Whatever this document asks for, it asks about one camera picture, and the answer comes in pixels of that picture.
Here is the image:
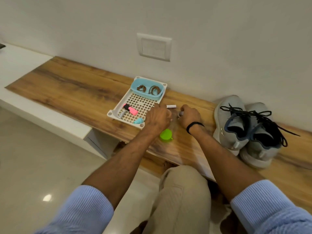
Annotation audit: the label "person's left forearm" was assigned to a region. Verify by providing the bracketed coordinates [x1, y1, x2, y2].
[82, 124, 163, 209]

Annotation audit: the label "person's right hand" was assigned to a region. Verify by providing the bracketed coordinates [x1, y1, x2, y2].
[179, 104, 202, 129]

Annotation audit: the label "person's right forearm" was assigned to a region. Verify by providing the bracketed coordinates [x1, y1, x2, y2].
[189, 125, 265, 203]

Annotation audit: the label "person's beige trousers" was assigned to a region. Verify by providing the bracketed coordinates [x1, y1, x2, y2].
[142, 165, 212, 234]

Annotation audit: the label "white perforated plastic tray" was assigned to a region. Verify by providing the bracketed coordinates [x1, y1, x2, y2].
[107, 76, 168, 130]

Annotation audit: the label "clear bottle with green cap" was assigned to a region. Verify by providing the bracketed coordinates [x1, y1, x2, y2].
[160, 120, 179, 143]

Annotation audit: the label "black wristband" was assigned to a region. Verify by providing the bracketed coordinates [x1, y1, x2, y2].
[186, 122, 205, 135]

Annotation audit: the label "person's left hand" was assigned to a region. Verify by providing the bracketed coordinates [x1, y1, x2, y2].
[144, 104, 173, 134]

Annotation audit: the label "white wall switch plate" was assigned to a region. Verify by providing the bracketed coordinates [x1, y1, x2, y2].
[137, 33, 172, 62]

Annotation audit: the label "pink highlighter with black cap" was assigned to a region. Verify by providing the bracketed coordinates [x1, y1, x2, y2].
[123, 104, 138, 116]

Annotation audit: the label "grey sneaker with black laces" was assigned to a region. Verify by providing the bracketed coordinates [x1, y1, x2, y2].
[240, 102, 301, 169]
[213, 95, 252, 156]

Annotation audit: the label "small blue plastic tub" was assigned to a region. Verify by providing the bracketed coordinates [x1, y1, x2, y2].
[130, 78, 164, 101]

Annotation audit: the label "person's blue sleeve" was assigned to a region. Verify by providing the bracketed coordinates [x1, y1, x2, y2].
[34, 185, 115, 234]
[230, 179, 312, 234]

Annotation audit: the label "person's left blue sleeve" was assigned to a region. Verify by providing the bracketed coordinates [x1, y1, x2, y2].
[34, 185, 115, 234]

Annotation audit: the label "person's right blue sleeve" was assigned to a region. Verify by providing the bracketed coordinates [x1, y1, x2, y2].
[230, 179, 312, 234]

